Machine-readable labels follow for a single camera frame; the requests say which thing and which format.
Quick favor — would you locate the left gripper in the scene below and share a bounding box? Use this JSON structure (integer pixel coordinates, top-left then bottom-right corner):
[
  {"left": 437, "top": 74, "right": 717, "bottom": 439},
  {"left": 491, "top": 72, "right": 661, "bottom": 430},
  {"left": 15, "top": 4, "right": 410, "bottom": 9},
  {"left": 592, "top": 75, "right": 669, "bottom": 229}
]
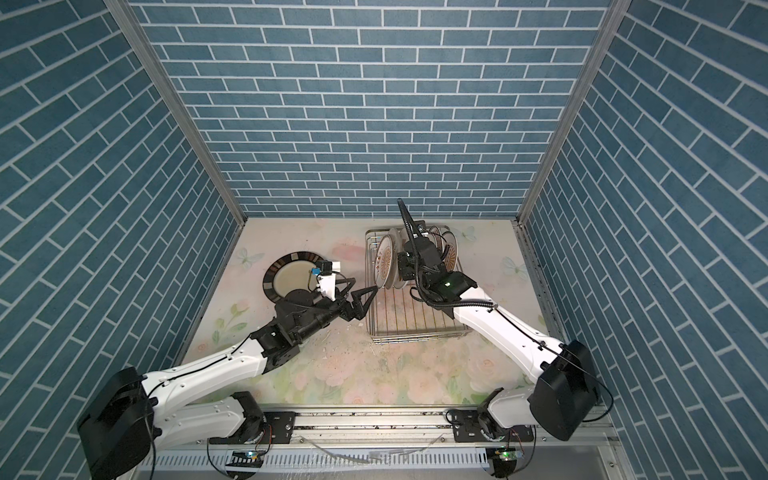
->
[{"left": 294, "top": 277, "right": 377, "bottom": 345}]

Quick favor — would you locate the white watermelon plate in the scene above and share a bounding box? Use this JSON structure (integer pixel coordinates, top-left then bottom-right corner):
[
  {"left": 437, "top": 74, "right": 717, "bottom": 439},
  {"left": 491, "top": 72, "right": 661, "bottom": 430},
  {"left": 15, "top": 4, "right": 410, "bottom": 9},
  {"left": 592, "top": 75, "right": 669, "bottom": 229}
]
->
[{"left": 389, "top": 228, "right": 407, "bottom": 289}]

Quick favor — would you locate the black rimmed mosaic plate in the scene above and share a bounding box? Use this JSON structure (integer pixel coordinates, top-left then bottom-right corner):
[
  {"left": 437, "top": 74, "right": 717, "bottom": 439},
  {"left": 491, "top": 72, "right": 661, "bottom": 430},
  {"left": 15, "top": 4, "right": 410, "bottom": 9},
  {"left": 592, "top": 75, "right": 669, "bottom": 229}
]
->
[{"left": 262, "top": 251, "right": 325, "bottom": 303}]

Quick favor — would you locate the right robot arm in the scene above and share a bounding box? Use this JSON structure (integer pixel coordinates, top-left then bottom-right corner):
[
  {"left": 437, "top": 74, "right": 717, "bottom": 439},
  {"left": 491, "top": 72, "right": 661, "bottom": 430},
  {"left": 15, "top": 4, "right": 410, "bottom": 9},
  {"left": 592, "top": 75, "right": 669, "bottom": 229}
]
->
[{"left": 398, "top": 235, "right": 601, "bottom": 441}]

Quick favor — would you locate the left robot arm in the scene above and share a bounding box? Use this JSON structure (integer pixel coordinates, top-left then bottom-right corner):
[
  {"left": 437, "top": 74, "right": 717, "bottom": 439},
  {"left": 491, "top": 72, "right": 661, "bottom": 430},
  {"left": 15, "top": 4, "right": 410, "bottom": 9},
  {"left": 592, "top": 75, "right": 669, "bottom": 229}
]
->
[{"left": 77, "top": 285, "right": 378, "bottom": 479}]

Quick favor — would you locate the brown patterned plate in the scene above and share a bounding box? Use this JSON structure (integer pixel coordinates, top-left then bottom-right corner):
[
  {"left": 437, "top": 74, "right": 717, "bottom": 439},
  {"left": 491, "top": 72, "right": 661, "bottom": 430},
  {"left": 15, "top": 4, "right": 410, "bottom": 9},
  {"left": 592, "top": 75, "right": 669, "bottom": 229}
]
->
[
  {"left": 428, "top": 226, "right": 450, "bottom": 268},
  {"left": 441, "top": 231, "right": 458, "bottom": 272}
]

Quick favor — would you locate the rear brown patterned plate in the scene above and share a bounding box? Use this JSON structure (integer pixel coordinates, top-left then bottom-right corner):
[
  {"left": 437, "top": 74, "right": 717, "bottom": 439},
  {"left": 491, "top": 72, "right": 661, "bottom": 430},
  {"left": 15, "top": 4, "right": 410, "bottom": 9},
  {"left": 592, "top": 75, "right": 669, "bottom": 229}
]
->
[{"left": 441, "top": 231, "right": 458, "bottom": 272}]

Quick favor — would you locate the orange sunburst plate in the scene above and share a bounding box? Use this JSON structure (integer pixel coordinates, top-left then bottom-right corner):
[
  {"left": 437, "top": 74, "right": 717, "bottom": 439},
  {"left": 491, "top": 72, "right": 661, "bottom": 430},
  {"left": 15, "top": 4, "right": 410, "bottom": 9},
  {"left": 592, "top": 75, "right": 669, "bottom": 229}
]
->
[{"left": 374, "top": 233, "right": 396, "bottom": 289}]

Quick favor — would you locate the black corrugated cable right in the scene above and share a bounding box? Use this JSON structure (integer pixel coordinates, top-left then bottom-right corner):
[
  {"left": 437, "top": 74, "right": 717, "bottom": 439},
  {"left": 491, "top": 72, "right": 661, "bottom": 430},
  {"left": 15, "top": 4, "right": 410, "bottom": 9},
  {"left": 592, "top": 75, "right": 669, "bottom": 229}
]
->
[{"left": 396, "top": 198, "right": 499, "bottom": 311}]

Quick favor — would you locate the metal wire dish rack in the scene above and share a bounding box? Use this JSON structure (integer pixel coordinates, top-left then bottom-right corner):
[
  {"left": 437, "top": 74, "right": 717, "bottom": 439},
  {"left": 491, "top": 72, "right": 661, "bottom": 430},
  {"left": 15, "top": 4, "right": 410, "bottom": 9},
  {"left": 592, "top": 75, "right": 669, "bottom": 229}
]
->
[{"left": 364, "top": 224, "right": 478, "bottom": 344}]

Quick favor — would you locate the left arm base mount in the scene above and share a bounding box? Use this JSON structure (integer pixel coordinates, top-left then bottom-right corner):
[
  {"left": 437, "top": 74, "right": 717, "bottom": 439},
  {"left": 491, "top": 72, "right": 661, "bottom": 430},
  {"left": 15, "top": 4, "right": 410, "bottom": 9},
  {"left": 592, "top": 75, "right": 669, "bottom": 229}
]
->
[{"left": 209, "top": 411, "right": 296, "bottom": 445}]

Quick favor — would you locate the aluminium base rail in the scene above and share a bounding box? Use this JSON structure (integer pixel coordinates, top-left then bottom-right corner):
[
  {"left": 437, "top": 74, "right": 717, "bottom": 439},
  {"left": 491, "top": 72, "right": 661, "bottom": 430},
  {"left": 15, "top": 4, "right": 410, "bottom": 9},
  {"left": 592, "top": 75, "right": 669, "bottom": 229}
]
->
[{"left": 127, "top": 407, "right": 634, "bottom": 479}]

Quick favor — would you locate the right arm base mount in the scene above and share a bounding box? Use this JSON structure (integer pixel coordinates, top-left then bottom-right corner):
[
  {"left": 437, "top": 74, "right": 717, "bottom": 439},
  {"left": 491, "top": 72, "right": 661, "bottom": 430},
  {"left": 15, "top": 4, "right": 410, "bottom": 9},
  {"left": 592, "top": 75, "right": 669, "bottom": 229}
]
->
[{"left": 443, "top": 408, "right": 534, "bottom": 443}]

